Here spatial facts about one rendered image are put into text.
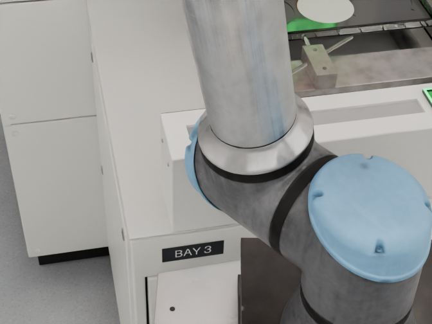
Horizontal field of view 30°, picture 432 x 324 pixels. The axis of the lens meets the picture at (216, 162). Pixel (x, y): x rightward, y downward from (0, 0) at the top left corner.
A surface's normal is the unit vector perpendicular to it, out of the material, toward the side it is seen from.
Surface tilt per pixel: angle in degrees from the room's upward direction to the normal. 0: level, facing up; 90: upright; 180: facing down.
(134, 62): 0
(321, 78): 90
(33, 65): 90
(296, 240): 75
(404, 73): 0
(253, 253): 2
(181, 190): 90
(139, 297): 90
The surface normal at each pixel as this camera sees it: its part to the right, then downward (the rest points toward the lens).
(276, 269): 0.00, -0.73
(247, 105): 0.03, 0.78
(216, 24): -0.25, 0.78
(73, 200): 0.21, 0.68
